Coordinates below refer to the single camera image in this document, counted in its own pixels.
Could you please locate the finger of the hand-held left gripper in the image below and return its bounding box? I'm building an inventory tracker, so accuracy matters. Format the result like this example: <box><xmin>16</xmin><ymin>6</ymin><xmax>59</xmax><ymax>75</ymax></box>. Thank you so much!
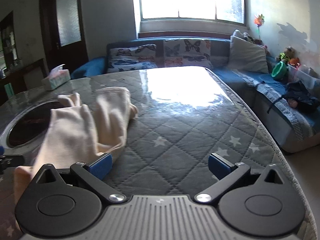
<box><xmin>0</xmin><ymin>146</ymin><xmax>24</xmax><ymax>174</ymax></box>

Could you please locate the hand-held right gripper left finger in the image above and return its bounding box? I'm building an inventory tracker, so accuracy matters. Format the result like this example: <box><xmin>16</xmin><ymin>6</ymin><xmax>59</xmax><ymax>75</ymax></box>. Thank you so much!
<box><xmin>31</xmin><ymin>153</ymin><xmax>127</xmax><ymax>204</ymax></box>

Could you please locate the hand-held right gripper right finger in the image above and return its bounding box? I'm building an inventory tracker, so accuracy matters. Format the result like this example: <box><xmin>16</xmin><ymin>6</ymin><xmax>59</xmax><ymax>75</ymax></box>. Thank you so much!
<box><xmin>195</xmin><ymin>152</ymin><xmax>288</xmax><ymax>204</ymax></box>

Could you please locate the cream shirt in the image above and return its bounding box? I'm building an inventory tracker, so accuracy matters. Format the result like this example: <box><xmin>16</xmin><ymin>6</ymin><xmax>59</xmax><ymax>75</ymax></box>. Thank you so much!
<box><xmin>14</xmin><ymin>86</ymin><xmax>139</xmax><ymax>205</ymax></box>

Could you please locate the round built-in hotplate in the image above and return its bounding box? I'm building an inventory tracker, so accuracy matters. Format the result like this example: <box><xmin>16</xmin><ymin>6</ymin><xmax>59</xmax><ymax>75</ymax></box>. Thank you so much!
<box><xmin>0</xmin><ymin>99</ymin><xmax>67</xmax><ymax>155</ymax></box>

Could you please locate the grey patterned sofa throw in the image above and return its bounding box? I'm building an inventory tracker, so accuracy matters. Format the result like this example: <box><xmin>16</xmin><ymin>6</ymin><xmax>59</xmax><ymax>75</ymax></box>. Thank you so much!
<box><xmin>246</xmin><ymin>69</ymin><xmax>315</xmax><ymax>143</ymax></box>

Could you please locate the blue sofa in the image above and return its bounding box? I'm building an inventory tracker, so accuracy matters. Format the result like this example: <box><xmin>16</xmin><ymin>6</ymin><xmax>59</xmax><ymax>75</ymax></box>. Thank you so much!
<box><xmin>71</xmin><ymin>37</ymin><xmax>320</xmax><ymax>154</ymax></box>

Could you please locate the tissue box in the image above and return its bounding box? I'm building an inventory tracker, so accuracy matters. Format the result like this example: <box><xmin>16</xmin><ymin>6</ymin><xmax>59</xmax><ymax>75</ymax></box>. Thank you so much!
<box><xmin>41</xmin><ymin>64</ymin><xmax>70</xmax><ymax>91</ymax></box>

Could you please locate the dark wooden sideboard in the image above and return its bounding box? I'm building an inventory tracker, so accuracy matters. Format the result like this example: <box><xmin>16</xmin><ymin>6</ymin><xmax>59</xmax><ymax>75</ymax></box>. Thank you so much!
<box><xmin>0</xmin><ymin>58</ymin><xmax>49</xmax><ymax>100</ymax></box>

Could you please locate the dark bag on sofa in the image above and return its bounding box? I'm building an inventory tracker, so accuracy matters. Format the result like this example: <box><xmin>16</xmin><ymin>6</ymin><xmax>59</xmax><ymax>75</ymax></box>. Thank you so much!
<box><xmin>266</xmin><ymin>80</ymin><xmax>320</xmax><ymax>114</ymax></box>

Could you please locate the butterfly print pillow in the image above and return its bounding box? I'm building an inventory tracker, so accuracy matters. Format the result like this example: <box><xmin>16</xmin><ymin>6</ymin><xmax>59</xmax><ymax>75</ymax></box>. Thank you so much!
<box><xmin>163</xmin><ymin>38</ymin><xmax>212</xmax><ymax>68</ymax></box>
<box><xmin>107</xmin><ymin>44</ymin><xmax>158</xmax><ymax>73</ymax></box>

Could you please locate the green plastic bowl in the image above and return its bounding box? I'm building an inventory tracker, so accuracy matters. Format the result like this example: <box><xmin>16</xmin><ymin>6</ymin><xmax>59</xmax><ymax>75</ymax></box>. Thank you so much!
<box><xmin>272</xmin><ymin>61</ymin><xmax>288</xmax><ymax>81</ymax></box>

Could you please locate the white pillow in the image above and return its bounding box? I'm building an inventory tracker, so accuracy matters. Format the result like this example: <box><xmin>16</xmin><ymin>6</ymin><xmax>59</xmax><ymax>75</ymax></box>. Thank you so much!
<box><xmin>226</xmin><ymin>35</ymin><xmax>270</xmax><ymax>74</ymax></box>

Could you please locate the dark wooden display cabinet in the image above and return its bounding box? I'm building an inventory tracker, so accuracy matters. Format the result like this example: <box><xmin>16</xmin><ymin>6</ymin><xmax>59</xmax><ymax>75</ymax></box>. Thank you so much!
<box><xmin>0</xmin><ymin>11</ymin><xmax>18</xmax><ymax>75</ymax></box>

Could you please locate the clear plastic storage box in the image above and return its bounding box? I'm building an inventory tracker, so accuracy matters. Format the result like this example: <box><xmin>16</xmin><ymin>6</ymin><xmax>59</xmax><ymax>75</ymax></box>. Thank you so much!
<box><xmin>287</xmin><ymin>64</ymin><xmax>320</xmax><ymax>90</ymax></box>

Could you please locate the plush toy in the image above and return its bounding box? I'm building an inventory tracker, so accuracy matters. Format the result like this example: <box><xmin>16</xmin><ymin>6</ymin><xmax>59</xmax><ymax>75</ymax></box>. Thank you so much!
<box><xmin>276</xmin><ymin>46</ymin><xmax>300</xmax><ymax>68</ymax></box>

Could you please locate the colourful pinwheel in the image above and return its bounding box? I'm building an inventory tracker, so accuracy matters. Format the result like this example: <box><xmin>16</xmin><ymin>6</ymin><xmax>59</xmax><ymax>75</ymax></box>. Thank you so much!
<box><xmin>253</xmin><ymin>14</ymin><xmax>266</xmax><ymax>40</ymax></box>

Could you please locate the dark door with frosted glass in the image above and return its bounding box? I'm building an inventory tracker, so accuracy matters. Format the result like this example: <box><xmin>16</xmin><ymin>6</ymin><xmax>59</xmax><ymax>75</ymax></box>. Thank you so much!
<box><xmin>39</xmin><ymin>0</ymin><xmax>89</xmax><ymax>72</ymax></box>

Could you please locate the window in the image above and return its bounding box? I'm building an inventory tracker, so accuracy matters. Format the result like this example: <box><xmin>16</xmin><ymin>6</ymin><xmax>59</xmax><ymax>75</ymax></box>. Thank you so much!
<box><xmin>135</xmin><ymin>0</ymin><xmax>247</xmax><ymax>25</ymax></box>

